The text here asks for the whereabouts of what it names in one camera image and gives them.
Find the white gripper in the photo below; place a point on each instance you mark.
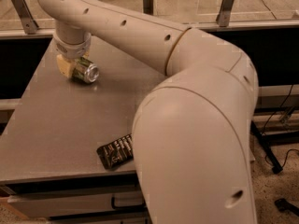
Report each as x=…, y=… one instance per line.
x=72, y=48

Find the grey drawer cabinet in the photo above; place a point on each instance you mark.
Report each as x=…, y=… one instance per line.
x=48, y=159

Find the black snack bar wrapper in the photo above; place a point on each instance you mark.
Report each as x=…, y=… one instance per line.
x=116, y=153

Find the black floor foot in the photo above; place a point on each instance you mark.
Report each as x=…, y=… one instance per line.
x=283, y=205

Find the right metal railing bracket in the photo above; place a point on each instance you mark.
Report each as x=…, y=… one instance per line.
x=223, y=18

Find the middle metal railing bracket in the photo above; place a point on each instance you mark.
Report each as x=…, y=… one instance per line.
x=148, y=7

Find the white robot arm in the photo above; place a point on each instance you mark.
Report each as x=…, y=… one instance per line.
x=191, y=132

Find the green soda can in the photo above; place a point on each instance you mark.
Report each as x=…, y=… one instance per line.
x=85, y=70

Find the black stand leg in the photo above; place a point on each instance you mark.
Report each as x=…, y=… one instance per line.
x=277, y=168

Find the black drawer handle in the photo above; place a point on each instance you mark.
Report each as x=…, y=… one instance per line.
x=129, y=202

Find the metal railing bracket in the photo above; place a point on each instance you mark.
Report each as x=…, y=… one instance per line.
x=148, y=7
x=223, y=18
x=28, y=23

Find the left metal railing bracket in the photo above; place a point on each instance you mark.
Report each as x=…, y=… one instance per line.
x=28, y=23

